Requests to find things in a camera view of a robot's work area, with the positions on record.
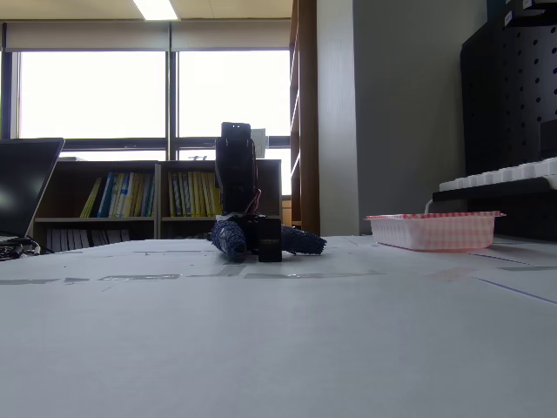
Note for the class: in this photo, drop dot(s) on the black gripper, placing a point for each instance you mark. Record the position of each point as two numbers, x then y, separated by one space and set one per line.
251 227

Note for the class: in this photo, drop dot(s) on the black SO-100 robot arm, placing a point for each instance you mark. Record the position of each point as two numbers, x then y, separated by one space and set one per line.
236 174

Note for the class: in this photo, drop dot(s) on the red checkered tray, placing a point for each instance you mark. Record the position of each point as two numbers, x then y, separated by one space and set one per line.
435 231

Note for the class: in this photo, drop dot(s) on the white box on sill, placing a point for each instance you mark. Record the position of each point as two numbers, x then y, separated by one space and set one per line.
260 141

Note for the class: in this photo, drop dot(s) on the low wooden bookshelf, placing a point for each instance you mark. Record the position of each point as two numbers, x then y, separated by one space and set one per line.
159 226

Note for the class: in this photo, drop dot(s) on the tall brown wooden shelf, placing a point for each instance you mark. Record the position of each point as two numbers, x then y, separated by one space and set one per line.
304 122

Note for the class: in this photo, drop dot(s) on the blue book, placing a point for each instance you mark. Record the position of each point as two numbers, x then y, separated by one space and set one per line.
105 196

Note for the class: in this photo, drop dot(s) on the leaning yellow book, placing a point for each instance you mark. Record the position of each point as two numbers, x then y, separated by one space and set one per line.
91 198

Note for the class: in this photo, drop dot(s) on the beige roller blind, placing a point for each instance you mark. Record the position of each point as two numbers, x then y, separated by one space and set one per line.
230 35

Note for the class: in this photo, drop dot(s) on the white power strip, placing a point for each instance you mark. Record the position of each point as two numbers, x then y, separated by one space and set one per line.
500 176

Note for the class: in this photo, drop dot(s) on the dark laptop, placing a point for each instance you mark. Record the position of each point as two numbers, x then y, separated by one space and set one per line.
24 183

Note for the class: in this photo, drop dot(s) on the black shelf board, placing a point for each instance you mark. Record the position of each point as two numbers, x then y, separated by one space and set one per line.
513 204

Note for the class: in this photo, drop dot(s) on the ceiling light panel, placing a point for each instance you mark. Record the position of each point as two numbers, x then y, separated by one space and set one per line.
155 8

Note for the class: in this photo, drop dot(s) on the black pegboard panel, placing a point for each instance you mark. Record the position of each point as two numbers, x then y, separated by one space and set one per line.
505 96

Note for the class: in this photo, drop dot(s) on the grey dark device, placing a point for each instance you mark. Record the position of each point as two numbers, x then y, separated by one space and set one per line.
549 139

